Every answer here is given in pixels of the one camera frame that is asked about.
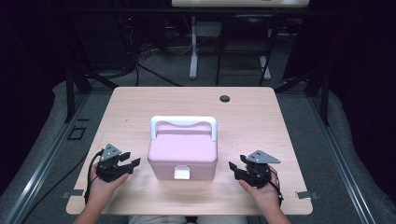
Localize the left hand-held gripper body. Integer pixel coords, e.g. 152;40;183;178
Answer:
95;143;134;183

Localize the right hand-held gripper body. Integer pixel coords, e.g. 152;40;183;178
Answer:
234;149;281;189

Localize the pink plastic box with lid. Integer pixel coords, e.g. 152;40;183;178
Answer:
147;115;219;182

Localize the person's left hand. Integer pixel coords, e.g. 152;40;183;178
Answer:
88;172;131;209

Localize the person's right hand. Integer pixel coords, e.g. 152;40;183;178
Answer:
238;166;284;216

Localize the white desk leg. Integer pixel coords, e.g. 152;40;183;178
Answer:
189;16;200;80
259;27;273;81

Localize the dark cabinet with red light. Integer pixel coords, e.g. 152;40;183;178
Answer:
74;12;137;71

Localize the dark curtain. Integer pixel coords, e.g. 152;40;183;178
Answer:
0;0;68;194
281;0;396;203

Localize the black stool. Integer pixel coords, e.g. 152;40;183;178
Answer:
215;12;281;87

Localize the white desk top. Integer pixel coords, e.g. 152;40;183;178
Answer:
171;0;311;8

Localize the left hand-held gripper cable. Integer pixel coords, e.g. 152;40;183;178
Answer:
83;148;105;205

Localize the hand-held gripper cable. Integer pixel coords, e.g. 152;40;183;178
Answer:
83;148;105;205
256;167;285;208

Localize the right hand-held gripper cable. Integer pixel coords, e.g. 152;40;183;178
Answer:
256;167;285;208

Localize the grey metal table bracket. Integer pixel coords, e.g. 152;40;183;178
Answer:
295;190;320;201

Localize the aluminium floor rail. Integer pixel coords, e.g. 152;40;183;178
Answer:
309;96;377;224
3;92;90;224

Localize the black metal frame stand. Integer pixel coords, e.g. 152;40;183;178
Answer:
64;66;120;124
275;66;331;127

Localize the thick black floor cable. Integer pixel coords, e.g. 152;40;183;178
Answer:
134;61;183;88

